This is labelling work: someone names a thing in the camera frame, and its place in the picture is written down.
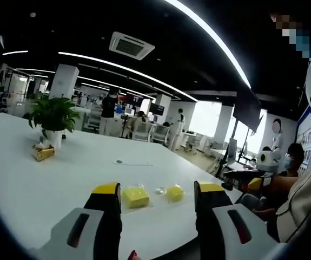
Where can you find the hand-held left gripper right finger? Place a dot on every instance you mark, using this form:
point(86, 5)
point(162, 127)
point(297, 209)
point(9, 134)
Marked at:
point(212, 216)

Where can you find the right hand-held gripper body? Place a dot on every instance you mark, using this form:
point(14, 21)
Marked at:
point(268, 160)

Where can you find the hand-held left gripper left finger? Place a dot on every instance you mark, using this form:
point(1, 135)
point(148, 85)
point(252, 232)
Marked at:
point(104, 222)

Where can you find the square yellow silicone block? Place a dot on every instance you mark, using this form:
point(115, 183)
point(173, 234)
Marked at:
point(135, 197)

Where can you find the round yellow silicone block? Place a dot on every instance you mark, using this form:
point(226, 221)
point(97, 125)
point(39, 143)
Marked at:
point(175, 193)

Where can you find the large black hanging screen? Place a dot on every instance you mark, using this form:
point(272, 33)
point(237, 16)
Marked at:
point(248, 111)

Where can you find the small clear plastic piece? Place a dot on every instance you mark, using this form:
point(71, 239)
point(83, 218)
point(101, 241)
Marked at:
point(160, 190)

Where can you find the yellow tissue box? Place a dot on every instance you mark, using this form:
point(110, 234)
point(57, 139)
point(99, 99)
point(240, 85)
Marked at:
point(43, 153)

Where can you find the white office chair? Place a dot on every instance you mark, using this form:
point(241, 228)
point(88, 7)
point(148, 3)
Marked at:
point(143, 131)
point(161, 134)

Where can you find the white plant pot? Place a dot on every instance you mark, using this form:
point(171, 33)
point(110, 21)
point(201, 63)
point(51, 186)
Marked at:
point(54, 138)

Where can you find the green potted plant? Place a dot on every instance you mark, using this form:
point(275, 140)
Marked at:
point(53, 113)

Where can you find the long ceiling light strip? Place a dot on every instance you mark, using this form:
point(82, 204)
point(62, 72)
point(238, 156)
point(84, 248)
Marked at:
point(128, 70)
point(217, 38)

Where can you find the ceiling air conditioner vent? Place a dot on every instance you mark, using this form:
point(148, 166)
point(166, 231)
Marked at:
point(131, 45)

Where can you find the blue wall poster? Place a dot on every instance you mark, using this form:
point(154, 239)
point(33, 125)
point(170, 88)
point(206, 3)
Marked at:
point(308, 143)

